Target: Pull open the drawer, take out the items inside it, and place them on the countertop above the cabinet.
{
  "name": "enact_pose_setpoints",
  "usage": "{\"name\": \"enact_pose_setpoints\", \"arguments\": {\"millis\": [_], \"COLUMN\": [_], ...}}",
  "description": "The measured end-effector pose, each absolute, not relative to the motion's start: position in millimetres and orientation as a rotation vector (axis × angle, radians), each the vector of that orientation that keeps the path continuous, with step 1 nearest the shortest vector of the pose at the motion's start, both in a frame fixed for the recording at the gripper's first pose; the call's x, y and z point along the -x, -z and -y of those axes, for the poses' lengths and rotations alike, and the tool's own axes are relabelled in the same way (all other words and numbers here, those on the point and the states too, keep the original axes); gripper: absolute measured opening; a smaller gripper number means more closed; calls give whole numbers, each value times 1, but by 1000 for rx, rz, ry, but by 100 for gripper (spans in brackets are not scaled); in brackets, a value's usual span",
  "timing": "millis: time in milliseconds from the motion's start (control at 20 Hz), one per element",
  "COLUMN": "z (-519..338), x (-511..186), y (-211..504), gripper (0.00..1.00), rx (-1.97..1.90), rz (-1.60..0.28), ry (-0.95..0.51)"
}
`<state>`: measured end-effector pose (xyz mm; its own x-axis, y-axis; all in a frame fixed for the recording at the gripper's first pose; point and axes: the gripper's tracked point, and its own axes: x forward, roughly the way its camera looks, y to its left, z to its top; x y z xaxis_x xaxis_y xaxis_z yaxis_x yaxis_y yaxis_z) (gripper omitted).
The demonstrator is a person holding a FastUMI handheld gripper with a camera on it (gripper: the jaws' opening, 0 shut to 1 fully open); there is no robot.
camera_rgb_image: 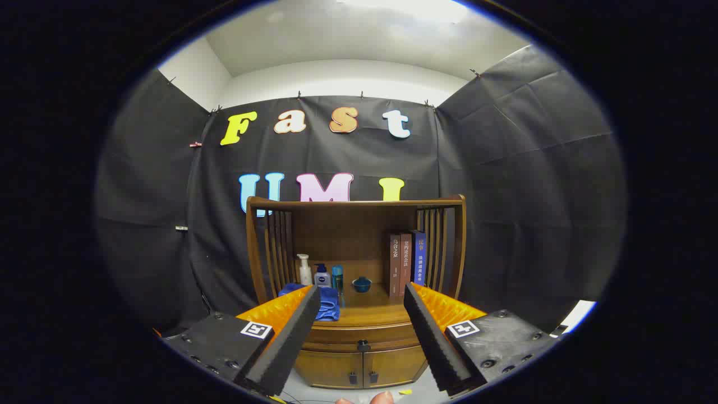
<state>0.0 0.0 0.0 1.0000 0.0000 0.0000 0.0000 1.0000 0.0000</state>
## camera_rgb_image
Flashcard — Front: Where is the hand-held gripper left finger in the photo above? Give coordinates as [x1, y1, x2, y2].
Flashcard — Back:
[154, 284, 322, 397]

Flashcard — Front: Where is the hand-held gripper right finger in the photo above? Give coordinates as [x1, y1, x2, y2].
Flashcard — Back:
[403, 282, 561, 397]

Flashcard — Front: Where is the wooden drawer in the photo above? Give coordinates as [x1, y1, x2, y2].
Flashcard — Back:
[303, 323, 422, 353]

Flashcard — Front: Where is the wooden cabinet door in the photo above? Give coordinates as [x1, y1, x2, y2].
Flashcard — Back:
[294, 351, 364, 389]
[363, 347, 427, 389]

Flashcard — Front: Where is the wooden countertop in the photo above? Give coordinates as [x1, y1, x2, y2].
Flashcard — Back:
[278, 281, 418, 329]

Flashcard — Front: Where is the wooden cabinet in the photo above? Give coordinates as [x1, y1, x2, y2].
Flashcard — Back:
[246, 195, 466, 389]

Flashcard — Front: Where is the blue folded towel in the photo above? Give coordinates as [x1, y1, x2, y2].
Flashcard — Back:
[279, 283, 340, 322]

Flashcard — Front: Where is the reddish brown book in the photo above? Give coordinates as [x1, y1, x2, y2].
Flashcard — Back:
[399, 233, 413, 296]

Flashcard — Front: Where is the dark brown book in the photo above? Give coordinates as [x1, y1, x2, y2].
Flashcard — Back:
[389, 234, 402, 298]

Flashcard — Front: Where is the blue book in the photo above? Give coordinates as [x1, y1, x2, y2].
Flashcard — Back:
[411, 230, 427, 285]

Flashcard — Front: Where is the black backdrop cloth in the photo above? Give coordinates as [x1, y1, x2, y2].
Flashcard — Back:
[95, 45, 626, 337]

